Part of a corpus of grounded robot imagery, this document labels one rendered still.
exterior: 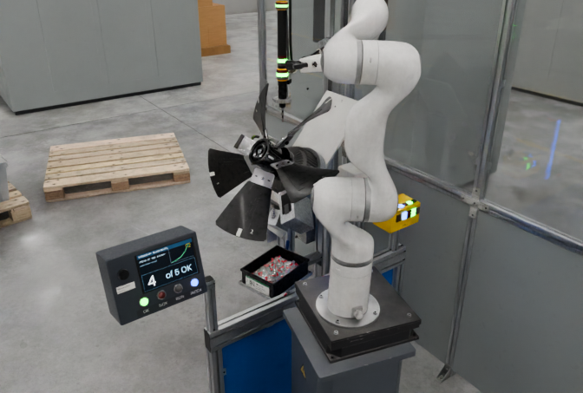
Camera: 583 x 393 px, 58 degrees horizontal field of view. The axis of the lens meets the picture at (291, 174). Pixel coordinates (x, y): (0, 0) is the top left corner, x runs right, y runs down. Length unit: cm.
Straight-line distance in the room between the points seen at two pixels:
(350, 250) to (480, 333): 133
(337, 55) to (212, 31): 911
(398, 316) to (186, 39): 662
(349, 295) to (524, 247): 100
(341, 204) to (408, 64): 40
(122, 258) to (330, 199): 57
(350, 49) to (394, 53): 10
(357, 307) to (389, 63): 71
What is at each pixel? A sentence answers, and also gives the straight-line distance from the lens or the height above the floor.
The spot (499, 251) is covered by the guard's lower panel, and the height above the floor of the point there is 81.
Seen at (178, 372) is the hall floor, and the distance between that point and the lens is 292.
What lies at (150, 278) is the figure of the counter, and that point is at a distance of 151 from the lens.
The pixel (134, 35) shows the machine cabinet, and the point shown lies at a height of 83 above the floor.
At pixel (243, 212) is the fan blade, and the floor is 101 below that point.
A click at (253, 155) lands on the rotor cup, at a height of 120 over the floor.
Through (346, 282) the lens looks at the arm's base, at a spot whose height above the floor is 114.
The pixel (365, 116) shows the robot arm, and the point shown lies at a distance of 125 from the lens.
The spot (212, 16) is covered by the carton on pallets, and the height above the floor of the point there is 68.
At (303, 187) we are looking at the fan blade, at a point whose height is 118.
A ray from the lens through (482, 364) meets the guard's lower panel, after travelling 275.
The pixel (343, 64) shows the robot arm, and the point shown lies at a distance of 119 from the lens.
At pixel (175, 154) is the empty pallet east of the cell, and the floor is 14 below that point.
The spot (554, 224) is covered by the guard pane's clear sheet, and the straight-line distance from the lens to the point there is 224.
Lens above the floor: 202
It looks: 24 degrees down
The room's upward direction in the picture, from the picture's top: straight up
